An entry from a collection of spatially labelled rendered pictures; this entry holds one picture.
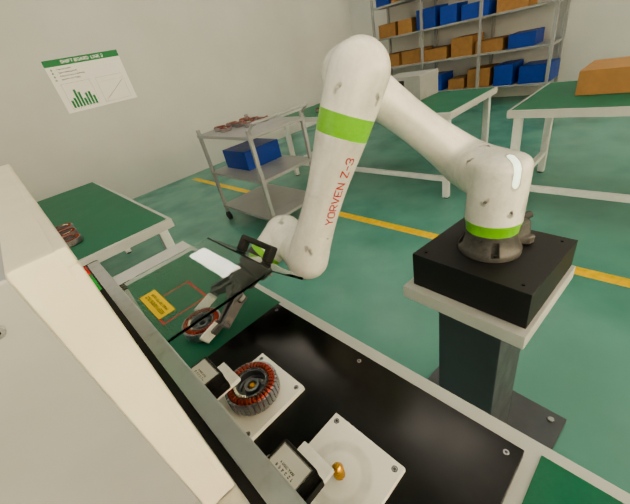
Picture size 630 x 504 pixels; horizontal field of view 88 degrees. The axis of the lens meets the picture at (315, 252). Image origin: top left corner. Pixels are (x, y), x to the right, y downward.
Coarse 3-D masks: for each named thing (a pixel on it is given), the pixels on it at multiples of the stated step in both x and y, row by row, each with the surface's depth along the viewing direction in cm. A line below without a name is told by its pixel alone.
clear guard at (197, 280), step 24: (216, 240) 73; (168, 264) 65; (192, 264) 63; (216, 264) 61; (240, 264) 59; (264, 264) 59; (144, 288) 59; (168, 288) 57; (192, 288) 56; (216, 288) 54; (240, 288) 53; (144, 312) 53; (192, 312) 50; (168, 336) 46
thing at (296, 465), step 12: (288, 444) 45; (276, 456) 44; (288, 456) 43; (300, 456) 43; (312, 456) 47; (288, 468) 42; (300, 468) 42; (312, 468) 42; (324, 468) 45; (288, 480) 41; (300, 480) 41; (312, 480) 41; (324, 480) 44; (300, 492) 40; (312, 492) 41
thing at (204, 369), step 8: (200, 360) 61; (208, 360) 61; (192, 368) 60; (200, 368) 60; (208, 368) 59; (216, 368) 59; (224, 368) 64; (200, 376) 58; (208, 376) 58; (216, 376) 57; (224, 376) 62; (232, 376) 62; (208, 384) 56; (216, 384) 57; (224, 384) 58; (232, 384) 60; (216, 392) 58; (224, 392) 59
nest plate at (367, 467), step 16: (336, 416) 61; (320, 432) 59; (336, 432) 59; (352, 432) 58; (320, 448) 57; (336, 448) 56; (352, 448) 56; (368, 448) 55; (352, 464) 54; (368, 464) 53; (384, 464) 53; (400, 464) 52; (336, 480) 52; (352, 480) 52; (368, 480) 51; (384, 480) 51; (320, 496) 51; (336, 496) 50; (352, 496) 50; (368, 496) 50; (384, 496) 49
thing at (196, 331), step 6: (216, 312) 94; (204, 318) 96; (210, 318) 96; (216, 318) 92; (198, 324) 93; (204, 324) 92; (210, 324) 90; (192, 330) 90; (198, 330) 89; (204, 330) 89; (186, 336) 90; (192, 336) 89; (198, 336) 88; (192, 342) 90; (198, 342) 90
